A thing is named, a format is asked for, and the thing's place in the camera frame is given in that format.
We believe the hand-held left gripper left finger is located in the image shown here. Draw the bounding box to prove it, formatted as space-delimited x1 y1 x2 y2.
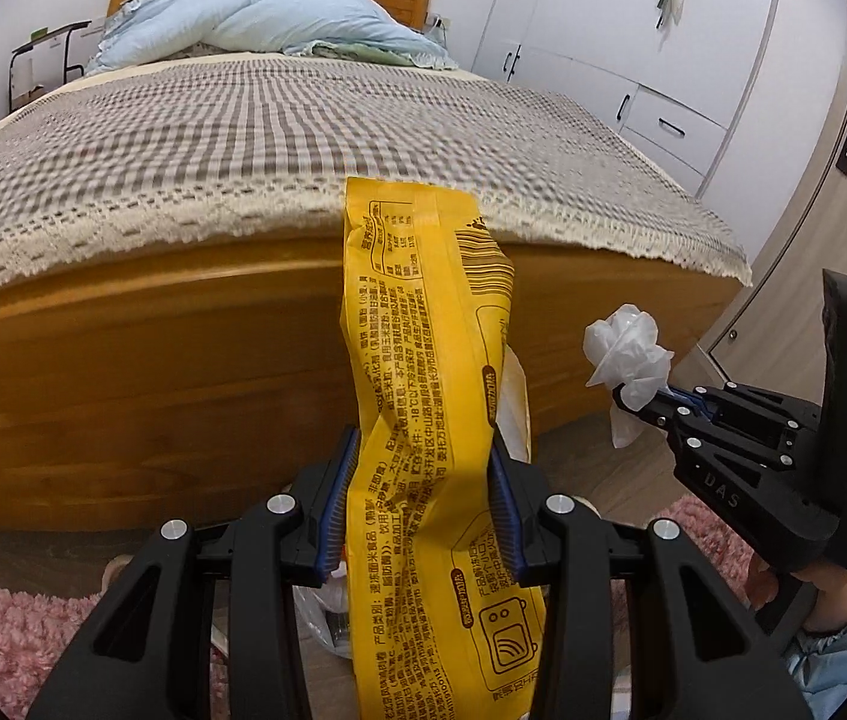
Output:
25 426 363 720

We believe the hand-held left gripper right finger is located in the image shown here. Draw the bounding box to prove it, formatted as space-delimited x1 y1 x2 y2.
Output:
487 439 815 720

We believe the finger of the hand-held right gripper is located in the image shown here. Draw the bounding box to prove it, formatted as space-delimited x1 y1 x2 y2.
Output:
611 384 795 470
659 381 818 432

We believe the white plastic film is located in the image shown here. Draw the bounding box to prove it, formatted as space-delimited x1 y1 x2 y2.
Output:
583 304 675 452

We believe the leaf-print plastic trash bag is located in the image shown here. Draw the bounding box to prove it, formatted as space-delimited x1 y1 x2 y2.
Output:
292 345 635 720

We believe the yellow food packet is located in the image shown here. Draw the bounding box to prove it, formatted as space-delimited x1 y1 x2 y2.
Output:
337 176 548 720

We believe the person's right hand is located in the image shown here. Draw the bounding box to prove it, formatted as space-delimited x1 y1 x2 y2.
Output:
744 555 847 635

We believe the light wood-grain door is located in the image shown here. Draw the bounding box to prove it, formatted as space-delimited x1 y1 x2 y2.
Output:
697 15 847 511

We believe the white wardrobe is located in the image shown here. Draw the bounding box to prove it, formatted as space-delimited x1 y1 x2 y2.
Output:
472 0 785 200

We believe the pale green ruffled pillow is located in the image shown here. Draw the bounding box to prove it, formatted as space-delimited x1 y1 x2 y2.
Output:
281 37 461 72

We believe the light blue ruffled pillow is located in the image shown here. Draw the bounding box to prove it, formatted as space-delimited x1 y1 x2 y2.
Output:
86 0 222 76

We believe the wooden bed frame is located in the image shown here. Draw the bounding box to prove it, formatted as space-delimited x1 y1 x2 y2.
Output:
0 240 743 530

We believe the black frame side table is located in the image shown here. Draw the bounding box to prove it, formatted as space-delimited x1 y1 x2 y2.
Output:
10 19 95 113

